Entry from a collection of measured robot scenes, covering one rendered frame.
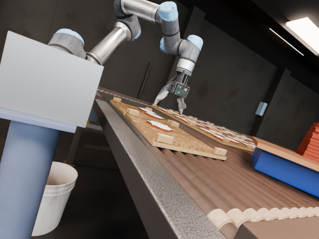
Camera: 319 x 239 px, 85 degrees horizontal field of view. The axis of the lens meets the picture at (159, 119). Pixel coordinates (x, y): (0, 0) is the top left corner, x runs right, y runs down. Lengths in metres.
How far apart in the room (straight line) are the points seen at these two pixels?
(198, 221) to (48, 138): 0.62
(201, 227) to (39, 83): 0.63
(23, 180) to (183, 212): 0.66
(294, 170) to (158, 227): 0.67
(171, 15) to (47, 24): 3.13
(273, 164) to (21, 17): 3.79
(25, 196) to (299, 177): 1.06
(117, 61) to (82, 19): 0.89
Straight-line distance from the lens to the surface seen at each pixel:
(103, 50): 1.00
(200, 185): 0.45
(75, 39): 0.88
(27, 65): 0.72
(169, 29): 0.82
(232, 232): 0.34
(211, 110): 4.76
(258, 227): 0.32
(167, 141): 0.58
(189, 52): 0.82
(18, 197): 0.90
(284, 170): 0.88
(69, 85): 0.69
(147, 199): 0.34
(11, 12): 3.89
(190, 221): 0.31
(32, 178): 0.85
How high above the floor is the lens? 1.08
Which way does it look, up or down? 7 degrees down
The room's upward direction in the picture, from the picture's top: 20 degrees clockwise
